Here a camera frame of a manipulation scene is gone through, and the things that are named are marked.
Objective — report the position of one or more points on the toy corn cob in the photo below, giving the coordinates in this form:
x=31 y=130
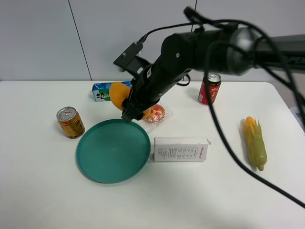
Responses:
x=255 y=147

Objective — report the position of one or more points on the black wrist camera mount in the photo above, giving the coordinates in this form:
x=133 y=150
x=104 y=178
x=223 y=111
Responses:
x=130 y=60

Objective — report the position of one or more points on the white cardboard box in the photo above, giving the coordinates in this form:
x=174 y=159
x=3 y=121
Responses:
x=180 y=149

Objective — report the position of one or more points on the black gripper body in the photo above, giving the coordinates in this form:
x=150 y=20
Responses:
x=177 y=58

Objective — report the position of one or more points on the wrapped pizza toy bun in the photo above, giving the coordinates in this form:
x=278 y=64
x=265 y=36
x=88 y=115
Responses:
x=159 y=114

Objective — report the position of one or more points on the yellow orange mango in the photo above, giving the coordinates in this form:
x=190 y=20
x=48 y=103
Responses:
x=132 y=91

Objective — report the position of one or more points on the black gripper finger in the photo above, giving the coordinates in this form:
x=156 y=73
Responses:
x=134 y=107

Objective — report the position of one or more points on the teal round plate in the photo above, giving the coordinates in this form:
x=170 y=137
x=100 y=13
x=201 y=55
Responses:
x=113 y=151

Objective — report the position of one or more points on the gold drink can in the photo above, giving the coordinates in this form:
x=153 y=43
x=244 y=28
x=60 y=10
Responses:
x=70 y=122

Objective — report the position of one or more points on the blue green toothpaste box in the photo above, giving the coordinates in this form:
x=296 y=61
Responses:
x=101 y=93

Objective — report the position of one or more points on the red drink can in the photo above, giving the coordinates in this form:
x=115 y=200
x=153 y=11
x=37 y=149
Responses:
x=214 y=82

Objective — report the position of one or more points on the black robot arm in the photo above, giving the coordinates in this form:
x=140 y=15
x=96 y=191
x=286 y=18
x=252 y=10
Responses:
x=229 y=50

